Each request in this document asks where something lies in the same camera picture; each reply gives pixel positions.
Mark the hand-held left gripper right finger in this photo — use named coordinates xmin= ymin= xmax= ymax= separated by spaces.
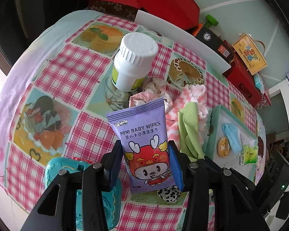
xmin=168 ymin=141 xmax=268 ymax=231

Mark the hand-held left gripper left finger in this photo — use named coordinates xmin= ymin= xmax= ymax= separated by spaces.
xmin=20 ymin=140 xmax=123 ymax=231

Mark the leopard print scrunchie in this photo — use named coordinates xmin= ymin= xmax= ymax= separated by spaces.
xmin=157 ymin=185 xmax=182 ymax=205

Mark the green tissue packet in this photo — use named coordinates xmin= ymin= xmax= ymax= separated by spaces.
xmin=239 ymin=145 xmax=259 ymax=165

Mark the purple baby wipes packet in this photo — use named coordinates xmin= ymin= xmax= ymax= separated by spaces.
xmin=105 ymin=97 xmax=177 ymax=194

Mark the light green cloth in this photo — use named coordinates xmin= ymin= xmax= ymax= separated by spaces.
xmin=178 ymin=102 xmax=205 ymax=162

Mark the teal shallow box tray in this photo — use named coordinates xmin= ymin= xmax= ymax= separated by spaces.
xmin=205 ymin=105 xmax=263 ymax=183

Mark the blue face mask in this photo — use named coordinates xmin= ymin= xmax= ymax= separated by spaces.
xmin=222 ymin=123 xmax=244 ymax=153

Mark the pink white fluffy cloth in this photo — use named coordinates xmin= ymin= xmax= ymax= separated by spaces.
xmin=165 ymin=84 xmax=209 ymax=145

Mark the pink floral scrunchie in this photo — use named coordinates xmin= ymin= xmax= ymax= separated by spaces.
xmin=129 ymin=77 xmax=174 ymax=112

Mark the teal plastic embossed case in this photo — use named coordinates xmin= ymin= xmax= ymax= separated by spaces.
xmin=45 ymin=157 xmax=122 ymax=230

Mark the red patterned box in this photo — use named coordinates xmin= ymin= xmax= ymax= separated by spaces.
xmin=259 ymin=87 xmax=272 ymax=106

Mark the blue packet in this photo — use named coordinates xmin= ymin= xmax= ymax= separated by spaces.
xmin=253 ymin=73 xmax=265 ymax=94

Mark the red cardboard crate box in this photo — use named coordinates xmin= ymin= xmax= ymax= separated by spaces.
xmin=223 ymin=53 xmax=263 ymax=107

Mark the white pill bottle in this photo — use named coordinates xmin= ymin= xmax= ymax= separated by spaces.
xmin=111 ymin=32 xmax=159 ymax=92

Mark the white chair back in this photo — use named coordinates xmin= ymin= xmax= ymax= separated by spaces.
xmin=135 ymin=9 xmax=232 ymax=74

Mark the black orange box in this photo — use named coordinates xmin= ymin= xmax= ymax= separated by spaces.
xmin=194 ymin=24 xmax=235 ymax=62

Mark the green knob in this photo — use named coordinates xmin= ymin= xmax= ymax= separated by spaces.
xmin=205 ymin=14 xmax=219 ymax=29

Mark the plain red gift box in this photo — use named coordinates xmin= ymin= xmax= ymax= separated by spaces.
xmin=137 ymin=0 xmax=200 ymax=30

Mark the tall black suitcase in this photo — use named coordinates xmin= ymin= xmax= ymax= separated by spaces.
xmin=0 ymin=0 xmax=83 ymax=70

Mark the yellow gift box with handle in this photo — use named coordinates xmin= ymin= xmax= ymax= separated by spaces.
xmin=232 ymin=33 xmax=268 ymax=75

